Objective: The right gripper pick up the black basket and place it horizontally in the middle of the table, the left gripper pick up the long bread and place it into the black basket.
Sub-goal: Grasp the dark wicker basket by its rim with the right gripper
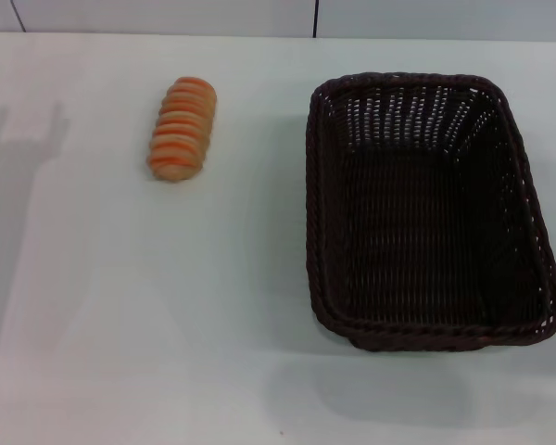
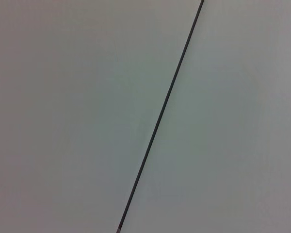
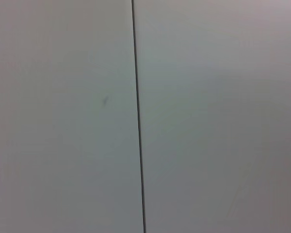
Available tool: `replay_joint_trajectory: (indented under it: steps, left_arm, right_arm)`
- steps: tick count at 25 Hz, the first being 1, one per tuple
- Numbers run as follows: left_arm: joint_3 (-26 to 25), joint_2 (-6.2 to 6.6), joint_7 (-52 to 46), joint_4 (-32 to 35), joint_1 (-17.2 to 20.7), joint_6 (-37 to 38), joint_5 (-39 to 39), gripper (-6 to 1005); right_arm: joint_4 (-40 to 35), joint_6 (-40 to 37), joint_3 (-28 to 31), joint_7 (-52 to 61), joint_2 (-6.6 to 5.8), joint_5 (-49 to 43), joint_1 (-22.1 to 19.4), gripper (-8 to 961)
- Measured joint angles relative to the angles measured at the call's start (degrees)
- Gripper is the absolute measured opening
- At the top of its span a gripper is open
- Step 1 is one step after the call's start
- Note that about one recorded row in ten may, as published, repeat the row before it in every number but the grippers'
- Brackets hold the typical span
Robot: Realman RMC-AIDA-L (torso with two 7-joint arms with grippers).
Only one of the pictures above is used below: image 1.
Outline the black woven rectangular basket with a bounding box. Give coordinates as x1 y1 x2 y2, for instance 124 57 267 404
305 71 556 353

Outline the orange striped bread loaf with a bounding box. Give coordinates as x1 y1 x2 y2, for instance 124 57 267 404
146 76 218 183

